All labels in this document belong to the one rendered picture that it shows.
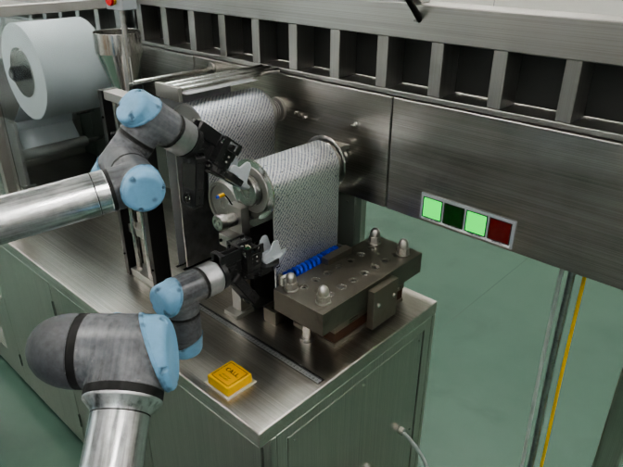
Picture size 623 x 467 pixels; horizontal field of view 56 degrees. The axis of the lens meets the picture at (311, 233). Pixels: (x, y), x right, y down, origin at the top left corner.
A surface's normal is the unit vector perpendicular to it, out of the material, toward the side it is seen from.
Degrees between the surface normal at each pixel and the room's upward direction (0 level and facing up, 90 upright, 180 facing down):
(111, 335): 28
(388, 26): 90
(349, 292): 0
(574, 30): 90
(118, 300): 0
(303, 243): 90
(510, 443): 0
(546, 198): 90
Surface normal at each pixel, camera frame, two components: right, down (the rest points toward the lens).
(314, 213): 0.73, 0.31
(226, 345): 0.00, -0.89
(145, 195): 0.48, 0.40
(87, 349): -0.03, -0.18
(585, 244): -0.68, 0.33
